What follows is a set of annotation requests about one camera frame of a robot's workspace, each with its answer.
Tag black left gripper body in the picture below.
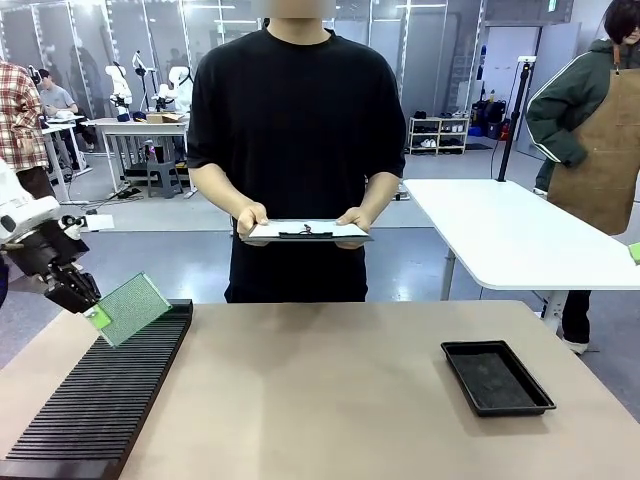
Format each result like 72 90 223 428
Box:
7 219 91 296

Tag green perforated PCB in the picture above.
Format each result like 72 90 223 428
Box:
94 271 175 349

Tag grey clipboard with white paper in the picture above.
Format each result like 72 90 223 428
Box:
243 218 375 246

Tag person's left forearm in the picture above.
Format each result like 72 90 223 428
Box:
357 169 404 216

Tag black slotted PCB rack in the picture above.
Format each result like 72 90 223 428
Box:
0 298 195 480

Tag person's right hand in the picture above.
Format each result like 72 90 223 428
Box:
235 201 271 242

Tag person's left hand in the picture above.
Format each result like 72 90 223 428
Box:
335 206 374 250

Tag person in brown apron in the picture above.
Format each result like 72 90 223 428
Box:
524 0 640 356

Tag white background desk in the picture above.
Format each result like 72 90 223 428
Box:
82 117 194 197
42 114 95 206

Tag white side table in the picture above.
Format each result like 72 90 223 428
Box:
402 178 640 331

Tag grey plastic stool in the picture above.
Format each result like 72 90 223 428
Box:
146 144 185 200

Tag seated person in grey shirt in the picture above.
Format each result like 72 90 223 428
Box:
37 69 96 154

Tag black plastic tray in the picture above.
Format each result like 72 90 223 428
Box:
439 339 558 419

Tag white shoe shelf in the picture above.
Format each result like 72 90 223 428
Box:
408 116 471 156

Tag person in black t-shirt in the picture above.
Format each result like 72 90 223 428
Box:
185 0 407 305

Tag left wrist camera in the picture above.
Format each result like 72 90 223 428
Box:
57 213 86 241

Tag black camera pole stand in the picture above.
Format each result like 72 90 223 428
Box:
496 55 537 184

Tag dark bags by wall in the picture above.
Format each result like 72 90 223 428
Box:
471 98 512 141

